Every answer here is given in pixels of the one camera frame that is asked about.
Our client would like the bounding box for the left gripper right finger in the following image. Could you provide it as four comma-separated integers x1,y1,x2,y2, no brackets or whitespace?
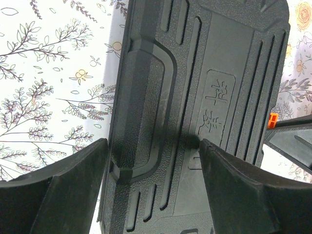
199,139,312,234

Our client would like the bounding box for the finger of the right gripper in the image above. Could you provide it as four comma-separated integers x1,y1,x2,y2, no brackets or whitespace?
264,115,312,174

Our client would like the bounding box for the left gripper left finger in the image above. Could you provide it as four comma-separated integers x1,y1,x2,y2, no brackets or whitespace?
0,138,108,234

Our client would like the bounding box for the black plastic tool case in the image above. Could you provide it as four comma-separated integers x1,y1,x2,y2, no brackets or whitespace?
98,0,290,234

